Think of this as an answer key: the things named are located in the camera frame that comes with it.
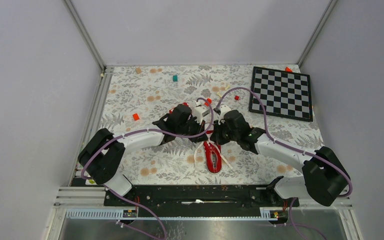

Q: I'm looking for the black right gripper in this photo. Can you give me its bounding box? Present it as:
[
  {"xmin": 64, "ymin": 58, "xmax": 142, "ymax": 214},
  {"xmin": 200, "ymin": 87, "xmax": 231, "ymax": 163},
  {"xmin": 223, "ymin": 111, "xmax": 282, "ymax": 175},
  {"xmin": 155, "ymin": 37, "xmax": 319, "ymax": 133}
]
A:
[{"xmin": 210, "ymin": 118, "xmax": 240, "ymax": 146}]

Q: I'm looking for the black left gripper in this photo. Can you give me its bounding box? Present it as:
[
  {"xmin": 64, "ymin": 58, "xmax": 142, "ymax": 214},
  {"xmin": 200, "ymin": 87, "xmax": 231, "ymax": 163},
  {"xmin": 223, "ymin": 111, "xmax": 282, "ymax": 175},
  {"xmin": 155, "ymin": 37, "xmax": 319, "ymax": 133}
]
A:
[{"xmin": 176, "ymin": 115, "xmax": 208, "ymax": 144}]

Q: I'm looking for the red canvas sneaker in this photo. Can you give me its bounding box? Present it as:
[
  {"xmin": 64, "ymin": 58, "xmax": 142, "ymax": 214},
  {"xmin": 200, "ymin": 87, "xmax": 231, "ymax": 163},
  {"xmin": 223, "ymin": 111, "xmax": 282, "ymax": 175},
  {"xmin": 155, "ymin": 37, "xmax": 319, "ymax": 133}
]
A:
[{"xmin": 193, "ymin": 140, "xmax": 233, "ymax": 174}]

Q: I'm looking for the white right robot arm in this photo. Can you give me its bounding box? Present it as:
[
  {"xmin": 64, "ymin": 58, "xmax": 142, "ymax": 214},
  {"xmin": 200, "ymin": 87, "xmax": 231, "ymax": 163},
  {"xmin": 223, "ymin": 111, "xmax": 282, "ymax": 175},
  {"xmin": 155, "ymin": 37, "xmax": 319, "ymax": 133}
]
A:
[{"xmin": 210, "ymin": 108, "xmax": 350, "ymax": 207}]

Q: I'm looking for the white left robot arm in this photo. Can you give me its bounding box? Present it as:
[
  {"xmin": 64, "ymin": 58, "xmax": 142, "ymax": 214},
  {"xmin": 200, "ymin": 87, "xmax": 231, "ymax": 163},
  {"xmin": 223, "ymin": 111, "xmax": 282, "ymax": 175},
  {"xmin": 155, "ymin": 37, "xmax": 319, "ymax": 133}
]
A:
[{"xmin": 77, "ymin": 104, "xmax": 214, "ymax": 206}]

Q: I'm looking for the red white window brick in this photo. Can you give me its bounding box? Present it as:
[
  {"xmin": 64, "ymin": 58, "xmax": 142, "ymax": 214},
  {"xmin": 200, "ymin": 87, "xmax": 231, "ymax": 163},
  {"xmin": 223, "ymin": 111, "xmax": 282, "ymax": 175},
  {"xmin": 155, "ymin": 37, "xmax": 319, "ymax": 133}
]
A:
[{"xmin": 169, "ymin": 102, "xmax": 190, "ymax": 114}]

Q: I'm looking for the orange red curved block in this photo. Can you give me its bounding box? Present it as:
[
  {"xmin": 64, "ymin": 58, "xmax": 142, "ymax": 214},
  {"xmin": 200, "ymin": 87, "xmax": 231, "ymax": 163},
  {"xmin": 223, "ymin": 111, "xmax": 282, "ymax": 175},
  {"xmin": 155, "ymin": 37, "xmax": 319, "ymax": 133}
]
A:
[{"xmin": 204, "ymin": 98, "xmax": 212, "ymax": 106}]

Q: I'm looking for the small orange cube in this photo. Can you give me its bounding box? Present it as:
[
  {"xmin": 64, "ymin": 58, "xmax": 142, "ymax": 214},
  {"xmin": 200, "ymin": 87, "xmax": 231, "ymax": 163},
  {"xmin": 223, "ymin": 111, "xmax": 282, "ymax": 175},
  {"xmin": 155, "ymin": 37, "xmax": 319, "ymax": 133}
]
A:
[{"xmin": 132, "ymin": 113, "xmax": 140, "ymax": 121}]

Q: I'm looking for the floral patterned table mat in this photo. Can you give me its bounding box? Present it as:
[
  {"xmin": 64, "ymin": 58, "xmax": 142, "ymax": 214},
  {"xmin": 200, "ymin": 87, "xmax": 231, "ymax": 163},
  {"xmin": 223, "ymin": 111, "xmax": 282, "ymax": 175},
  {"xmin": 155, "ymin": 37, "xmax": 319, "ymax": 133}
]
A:
[{"xmin": 94, "ymin": 64, "xmax": 335, "ymax": 186}]

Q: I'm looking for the black grey chessboard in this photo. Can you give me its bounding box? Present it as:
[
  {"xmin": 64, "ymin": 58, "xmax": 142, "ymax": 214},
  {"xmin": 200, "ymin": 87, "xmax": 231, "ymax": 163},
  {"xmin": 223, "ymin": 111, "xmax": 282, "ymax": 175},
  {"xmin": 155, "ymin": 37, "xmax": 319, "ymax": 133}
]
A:
[{"xmin": 248, "ymin": 66, "xmax": 314, "ymax": 122}]

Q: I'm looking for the orange block behind chessboard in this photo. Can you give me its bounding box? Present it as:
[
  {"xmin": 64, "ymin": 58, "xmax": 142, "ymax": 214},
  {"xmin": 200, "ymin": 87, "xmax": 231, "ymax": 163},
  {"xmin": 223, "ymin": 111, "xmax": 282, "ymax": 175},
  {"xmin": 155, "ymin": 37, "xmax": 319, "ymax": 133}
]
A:
[{"xmin": 285, "ymin": 67, "xmax": 293, "ymax": 73}]

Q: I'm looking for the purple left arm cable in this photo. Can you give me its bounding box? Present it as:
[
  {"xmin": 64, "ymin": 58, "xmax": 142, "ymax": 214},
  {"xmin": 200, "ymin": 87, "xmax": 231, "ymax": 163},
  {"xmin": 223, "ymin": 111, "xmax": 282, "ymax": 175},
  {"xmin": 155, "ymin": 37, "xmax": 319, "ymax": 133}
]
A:
[{"xmin": 80, "ymin": 97, "xmax": 215, "ymax": 240}]

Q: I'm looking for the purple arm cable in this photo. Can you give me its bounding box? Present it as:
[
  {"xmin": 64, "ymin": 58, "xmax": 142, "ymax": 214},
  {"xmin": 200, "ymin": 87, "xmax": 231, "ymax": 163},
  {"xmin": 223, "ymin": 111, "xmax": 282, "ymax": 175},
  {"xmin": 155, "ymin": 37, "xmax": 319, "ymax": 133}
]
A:
[
  {"xmin": 214, "ymin": 86, "xmax": 354, "ymax": 240},
  {"xmin": 80, "ymin": 97, "xmax": 215, "ymax": 240}
]

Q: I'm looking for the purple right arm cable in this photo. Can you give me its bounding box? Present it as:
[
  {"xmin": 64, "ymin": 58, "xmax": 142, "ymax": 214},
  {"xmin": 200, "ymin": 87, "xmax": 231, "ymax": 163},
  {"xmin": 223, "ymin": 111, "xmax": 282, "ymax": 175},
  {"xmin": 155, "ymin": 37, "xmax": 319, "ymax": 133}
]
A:
[{"xmin": 214, "ymin": 86, "xmax": 354, "ymax": 240}]

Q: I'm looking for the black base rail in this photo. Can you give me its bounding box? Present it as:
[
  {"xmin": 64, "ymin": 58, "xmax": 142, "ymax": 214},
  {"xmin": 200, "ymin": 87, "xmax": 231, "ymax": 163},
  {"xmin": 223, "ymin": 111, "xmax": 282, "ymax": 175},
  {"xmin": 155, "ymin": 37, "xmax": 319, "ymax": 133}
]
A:
[{"xmin": 103, "ymin": 184, "xmax": 300, "ymax": 218}]

